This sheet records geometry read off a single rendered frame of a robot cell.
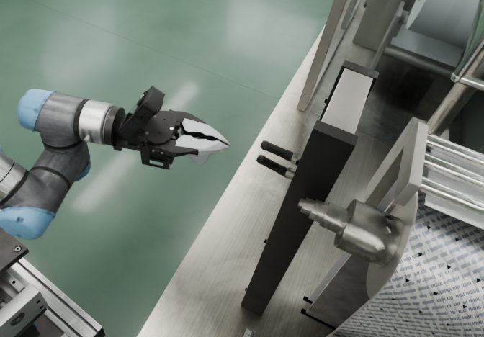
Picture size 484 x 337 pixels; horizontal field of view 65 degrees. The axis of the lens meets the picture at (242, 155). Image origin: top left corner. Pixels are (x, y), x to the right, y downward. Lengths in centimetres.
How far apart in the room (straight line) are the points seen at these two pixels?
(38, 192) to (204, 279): 39
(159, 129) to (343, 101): 33
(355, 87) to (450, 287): 25
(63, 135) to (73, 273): 126
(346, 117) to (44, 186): 51
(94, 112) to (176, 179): 150
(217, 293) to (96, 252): 115
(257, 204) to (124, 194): 121
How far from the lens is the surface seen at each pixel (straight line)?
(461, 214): 44
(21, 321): 111
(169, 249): 194
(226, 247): 93
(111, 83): 276
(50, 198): 73
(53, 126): 72
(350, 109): 48
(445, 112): 92
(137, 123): 64
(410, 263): 44
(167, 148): 65
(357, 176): 118
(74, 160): 78
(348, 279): 74
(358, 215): 47
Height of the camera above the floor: 172
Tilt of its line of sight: 48 degrees down
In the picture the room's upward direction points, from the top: 13 degrees clockwise
